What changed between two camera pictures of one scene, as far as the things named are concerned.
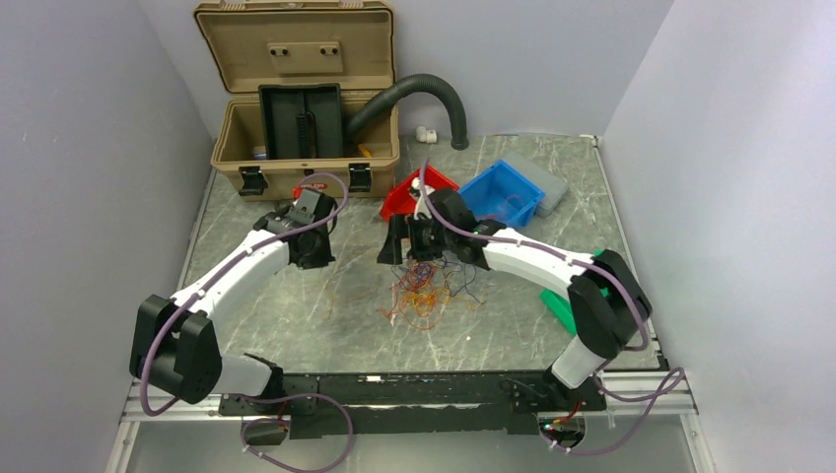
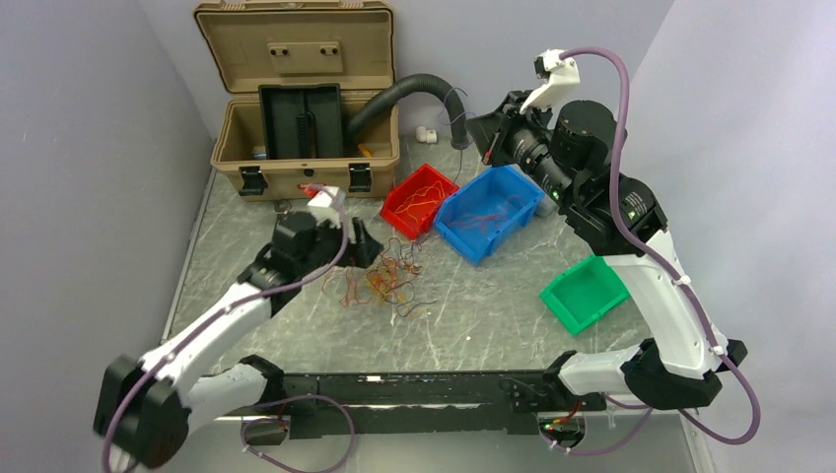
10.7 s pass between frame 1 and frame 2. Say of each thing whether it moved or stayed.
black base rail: stayed
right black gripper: moved
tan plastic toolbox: stayed
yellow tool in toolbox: stayed
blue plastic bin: stayed
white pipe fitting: stayed
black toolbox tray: stayed
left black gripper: moved
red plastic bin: stayed
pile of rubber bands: moved
